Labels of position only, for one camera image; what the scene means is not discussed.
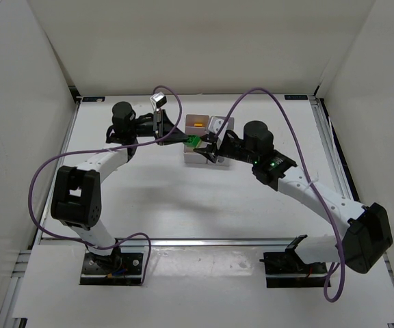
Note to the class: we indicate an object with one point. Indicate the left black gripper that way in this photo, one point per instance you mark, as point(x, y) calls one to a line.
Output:
point(161, 126)

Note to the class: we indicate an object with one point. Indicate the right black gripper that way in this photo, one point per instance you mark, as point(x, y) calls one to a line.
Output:
point(219, 149)

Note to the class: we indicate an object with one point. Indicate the green and lime lego stack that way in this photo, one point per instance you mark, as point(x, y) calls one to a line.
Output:
point(193, 141)

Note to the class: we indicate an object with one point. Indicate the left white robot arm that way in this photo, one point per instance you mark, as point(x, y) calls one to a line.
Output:
point(76, 201)

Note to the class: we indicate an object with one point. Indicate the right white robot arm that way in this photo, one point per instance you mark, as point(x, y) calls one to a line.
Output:
point(363, 232)

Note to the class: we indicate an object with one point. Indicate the right white divided container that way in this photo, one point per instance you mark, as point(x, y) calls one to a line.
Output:
point(222, 161)

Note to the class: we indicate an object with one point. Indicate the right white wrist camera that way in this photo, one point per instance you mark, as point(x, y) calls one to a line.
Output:
point(215, 127)

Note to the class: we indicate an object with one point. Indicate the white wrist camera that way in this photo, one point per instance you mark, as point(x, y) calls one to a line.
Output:
point(215, 127)
point(158, 100)

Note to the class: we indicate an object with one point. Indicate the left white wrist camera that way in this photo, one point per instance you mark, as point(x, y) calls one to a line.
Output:
point(158, 100)

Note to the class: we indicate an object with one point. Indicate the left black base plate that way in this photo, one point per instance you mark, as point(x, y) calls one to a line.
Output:
point(118, 269)

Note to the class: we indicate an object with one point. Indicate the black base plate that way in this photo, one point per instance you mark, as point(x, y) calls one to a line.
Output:
point(118, 269)
point(282, 271)

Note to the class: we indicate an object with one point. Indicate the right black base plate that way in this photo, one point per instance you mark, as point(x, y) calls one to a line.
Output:
point(282, 271)

